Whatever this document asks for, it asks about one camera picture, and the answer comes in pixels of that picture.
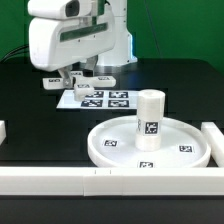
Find white right fence bar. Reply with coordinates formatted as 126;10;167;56
201;122;224;168

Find white front fence bar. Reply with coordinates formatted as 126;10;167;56
0;167;224;196

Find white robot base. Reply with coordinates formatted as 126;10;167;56
97;0;137;68

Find white round table top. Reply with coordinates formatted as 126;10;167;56
87;116;211;168

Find white cross-shaped table base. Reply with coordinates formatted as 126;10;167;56
43;72;116;101

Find white fence bar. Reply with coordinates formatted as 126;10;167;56
0;167;224;196
201;122;224;168
0;120;6;145

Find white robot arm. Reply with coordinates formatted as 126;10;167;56
28;0;115;87

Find white marker sheet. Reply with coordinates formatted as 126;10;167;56
57;90;138;110

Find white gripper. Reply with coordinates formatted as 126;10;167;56
29;6;115;86

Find white left fence bar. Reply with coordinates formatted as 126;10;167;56
0;120;6;145

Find black cable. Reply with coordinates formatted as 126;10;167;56
0;44;30;64

